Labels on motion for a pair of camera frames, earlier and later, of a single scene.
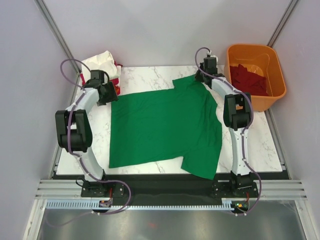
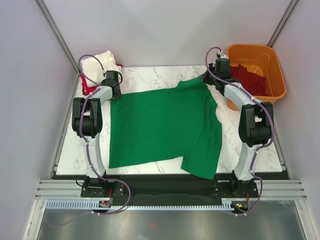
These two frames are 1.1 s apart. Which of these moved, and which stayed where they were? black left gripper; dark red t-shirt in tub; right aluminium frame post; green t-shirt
Moved: black left gripper
Stayed: right aluminium frame post; dark red t-shirt in tub; green t-shirt
